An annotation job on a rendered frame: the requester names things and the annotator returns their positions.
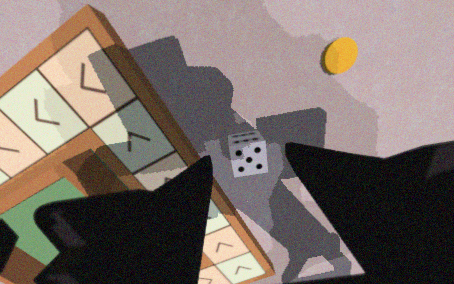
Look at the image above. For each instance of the yellow flat disc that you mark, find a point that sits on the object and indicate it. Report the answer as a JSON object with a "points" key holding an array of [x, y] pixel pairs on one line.
{"points": [[339, 56]]}

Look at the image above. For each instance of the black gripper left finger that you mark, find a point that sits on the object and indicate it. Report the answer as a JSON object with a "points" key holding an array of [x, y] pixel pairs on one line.
{"points": [[171, 220]]}

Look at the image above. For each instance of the grey die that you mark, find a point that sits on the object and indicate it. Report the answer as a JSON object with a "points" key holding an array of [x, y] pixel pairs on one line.
{"points": [[248, 153]]}

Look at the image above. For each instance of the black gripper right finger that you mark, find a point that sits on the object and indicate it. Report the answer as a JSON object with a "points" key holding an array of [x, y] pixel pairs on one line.
{"points": [[376, 205]]}

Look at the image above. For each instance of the wooden board game ring with arrow squares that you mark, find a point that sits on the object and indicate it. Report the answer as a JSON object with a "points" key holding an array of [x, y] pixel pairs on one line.
{"points": [[122, 58]]}

